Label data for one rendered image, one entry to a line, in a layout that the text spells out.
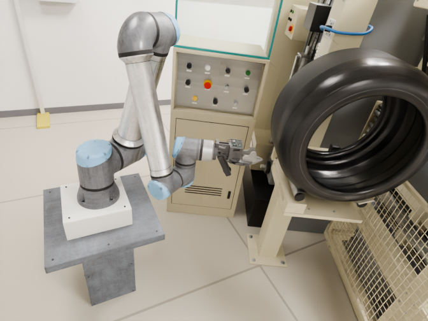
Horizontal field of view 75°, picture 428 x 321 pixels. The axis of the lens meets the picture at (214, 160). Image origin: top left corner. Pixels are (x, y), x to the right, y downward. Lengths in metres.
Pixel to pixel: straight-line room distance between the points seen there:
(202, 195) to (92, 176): 1.08
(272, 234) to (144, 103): 1.31
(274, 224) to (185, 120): 0.89
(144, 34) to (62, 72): 2.75
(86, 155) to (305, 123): 0.87
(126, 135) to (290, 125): 0.72
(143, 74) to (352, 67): 0.68
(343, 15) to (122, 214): 1.28
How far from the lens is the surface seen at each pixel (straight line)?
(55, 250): 1.42
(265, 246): 2.08
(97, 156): 1.27
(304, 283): 2.16
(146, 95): 1.01
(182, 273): 1.99
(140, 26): 1.02
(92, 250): 1.38
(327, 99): 1.01
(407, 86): 1.11
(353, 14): 1.40
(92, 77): 3.74
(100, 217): 1.37
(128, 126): 1.30
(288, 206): 1.30
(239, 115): 1.85
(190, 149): 1.14
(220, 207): 2.27
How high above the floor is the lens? 1.66
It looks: 34 degrees down
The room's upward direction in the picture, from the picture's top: 9 degrees clockwise
